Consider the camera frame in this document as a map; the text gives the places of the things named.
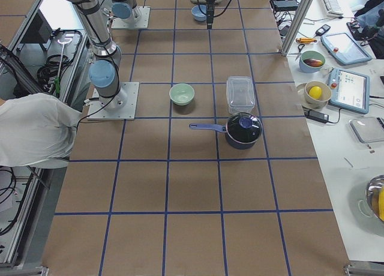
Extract black monitor on left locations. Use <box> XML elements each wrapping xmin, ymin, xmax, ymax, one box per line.
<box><xmin>20</xmin><ymin>10</ymin><xmax>53</xmax><ymax>51</ymax></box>

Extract black remote device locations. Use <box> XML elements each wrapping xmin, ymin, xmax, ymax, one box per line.
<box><xmin>315</xmin><ymin>25</ymin><xmax>331</xmax><ymax>37</ymax></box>

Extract black power adapter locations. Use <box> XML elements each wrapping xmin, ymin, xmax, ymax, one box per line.
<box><xmin>304</xmin><ymin>109</ymin><xmax>329</xmax><ymax>124</ymax></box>

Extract orange handled tool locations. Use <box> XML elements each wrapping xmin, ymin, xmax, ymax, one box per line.
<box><xmin>295</xmin><ymin>37</ymin><xmax>317</xmax><ymax>44</ymax></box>

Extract blue saucepan with glass lid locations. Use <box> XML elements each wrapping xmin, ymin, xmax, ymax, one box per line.
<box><xmin>189</xmin><ymin>112</ymin><xmax>263</xmax><ymax>149</ymax></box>

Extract beige bowl with lemon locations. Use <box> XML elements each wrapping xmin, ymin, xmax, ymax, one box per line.
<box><xmin>296</xmin><ymin>81</ymin><xmax>332</xmax><ymax>109</ymax></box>

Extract steel bowl with banana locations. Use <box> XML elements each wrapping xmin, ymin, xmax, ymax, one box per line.
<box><xmin>358</xmin><ymin>175</ymin><xmax>383</xmax><ymax>223</ymax></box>

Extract white keyboard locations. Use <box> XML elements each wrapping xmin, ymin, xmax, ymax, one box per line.
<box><xmin>320</xmin><ymin>0</ymin><xmax>343</xmax><ymax>17</ymax></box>

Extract teach pendant tablet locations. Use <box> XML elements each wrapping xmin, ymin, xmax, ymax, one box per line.
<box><xmin>320</xmin><ymin>32</ymin><xmax>372</xmax><ymax>65</ymax></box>
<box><xmin>328</xmin><ymin>68</ymin><xmax>370</xmax><ymax>115</ymax></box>

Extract green bowl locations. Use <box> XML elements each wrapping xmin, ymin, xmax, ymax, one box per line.
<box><xmin>169</xmin><ymin>83</ymin><xmax>195</xmax><ymax>106</ymax></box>

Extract aluminium frame post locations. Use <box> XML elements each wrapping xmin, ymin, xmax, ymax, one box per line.
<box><xmin>281</xmin><ymin>0</ymin><xmax>313</xmax><ymax>56</ymax></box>

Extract white handled brush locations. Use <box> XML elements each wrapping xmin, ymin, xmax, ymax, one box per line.
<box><xmin>54</xmin><ymin>33</ymin><xmax>74</xmax><ymax>97</ymax></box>

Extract upper teach pendant tablet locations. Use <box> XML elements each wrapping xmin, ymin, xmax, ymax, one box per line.
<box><xmin>320</xmin><ymin>32</ymin><xmax>372</xmax><ymax>65</ymax></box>

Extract grey kitchen scale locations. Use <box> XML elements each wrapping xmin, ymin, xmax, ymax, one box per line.
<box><xmin>349</xmin><ymin>117</ymin><xmax>383</xmax><ymax>143</ymax></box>

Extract blue bowl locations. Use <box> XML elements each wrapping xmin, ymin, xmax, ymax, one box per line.
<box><xmin>191</xmin><ymin>4</ymin><xmax>206</xmax><ymax>22</ymax></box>

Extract lower teach pendant tablet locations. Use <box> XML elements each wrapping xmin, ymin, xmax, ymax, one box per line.
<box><xmin>328</xmin><ymin>68</ymin><xmax>370</xmax><ymax>115</ymax></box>

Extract scissors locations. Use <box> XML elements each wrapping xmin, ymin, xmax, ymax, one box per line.
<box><xmin>296</xmin><ymin>43</ymin><xmax>305</xmax><ymax>59</ymax></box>

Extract teal bowl with eggplant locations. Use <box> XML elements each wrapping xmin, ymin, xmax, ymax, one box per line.
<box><xmin>299</xmin><ymin>50</ymin><xmax>325</xmax><ymax>73</ymax></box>

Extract white cloth cover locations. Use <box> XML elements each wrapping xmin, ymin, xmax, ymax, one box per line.
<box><xmin>1</xmin><ymin>93</ymin><xmax>82</xmax><ymax>167</ymax></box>

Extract clear plastic lidded container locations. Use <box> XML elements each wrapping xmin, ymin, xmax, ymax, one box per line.
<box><xmin>226</xmin><ymin>76</ymin><xmax>255</xmax><ymax>114</ymax></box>

